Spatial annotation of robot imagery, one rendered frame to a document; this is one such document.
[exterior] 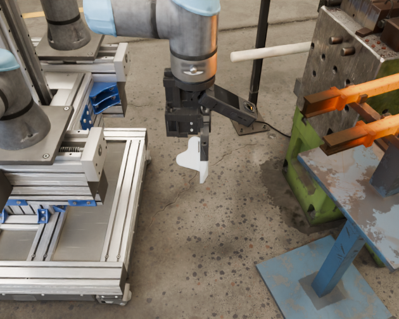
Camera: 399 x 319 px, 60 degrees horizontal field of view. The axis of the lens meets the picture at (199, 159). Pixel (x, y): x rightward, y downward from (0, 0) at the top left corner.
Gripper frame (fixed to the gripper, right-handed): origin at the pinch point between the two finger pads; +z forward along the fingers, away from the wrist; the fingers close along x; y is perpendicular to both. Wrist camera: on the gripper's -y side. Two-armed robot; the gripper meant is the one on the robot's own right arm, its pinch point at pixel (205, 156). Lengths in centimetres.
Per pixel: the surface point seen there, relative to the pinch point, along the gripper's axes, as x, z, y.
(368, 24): -60, 0, -53
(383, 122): -5.7, -4.5, -37.1
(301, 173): -63, 78, -48
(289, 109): -132, 93, -57
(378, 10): -58, -5, -53
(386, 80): -20.9, -4.5, -43.0
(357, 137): -0.8, -4.9, -30.1
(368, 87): -18.3, -4.5, -38.1
